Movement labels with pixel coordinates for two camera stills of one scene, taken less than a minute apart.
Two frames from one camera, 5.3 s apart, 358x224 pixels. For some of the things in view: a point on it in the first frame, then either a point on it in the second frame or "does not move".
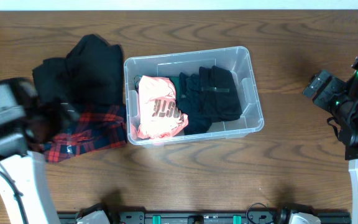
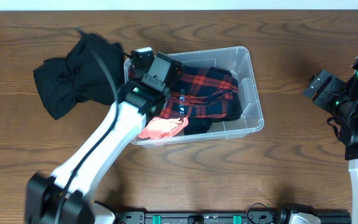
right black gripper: [338, 87] does not move
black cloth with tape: [219, 99] does not move
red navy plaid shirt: [97, 128] → [198, 93]
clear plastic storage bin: [180, 97] does not move
